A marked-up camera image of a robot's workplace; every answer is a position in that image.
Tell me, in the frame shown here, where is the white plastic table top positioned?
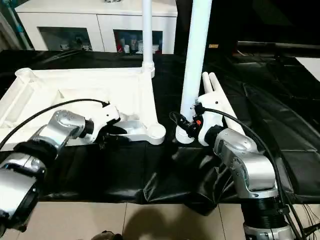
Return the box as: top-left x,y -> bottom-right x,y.
0,66 -> 167,152

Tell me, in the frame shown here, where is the white plastic table leg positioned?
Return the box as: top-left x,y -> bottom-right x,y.
208,71 -> 245,136
140,0 -> 157,79
201,71 -> 216,99
174,0 -> 214,146

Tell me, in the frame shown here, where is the black work mat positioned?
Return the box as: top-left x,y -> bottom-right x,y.
0,49 -> 320,217

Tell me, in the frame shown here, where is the white glass-door cabinet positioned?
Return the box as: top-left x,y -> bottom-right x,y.
14,0 -> 179,55

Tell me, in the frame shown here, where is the white side board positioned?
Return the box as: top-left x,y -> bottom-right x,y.
295,56 -> 320,84

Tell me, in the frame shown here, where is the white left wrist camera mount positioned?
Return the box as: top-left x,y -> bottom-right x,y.
90,103 -> 121,145

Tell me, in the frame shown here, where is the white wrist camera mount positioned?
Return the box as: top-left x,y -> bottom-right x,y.
90,103 -> 121,145
193,90 -> 226,147

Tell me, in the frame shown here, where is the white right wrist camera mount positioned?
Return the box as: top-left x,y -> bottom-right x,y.
193,90 -> 226,147

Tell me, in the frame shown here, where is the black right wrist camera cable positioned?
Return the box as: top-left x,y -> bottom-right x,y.
196,105 -> 309,240

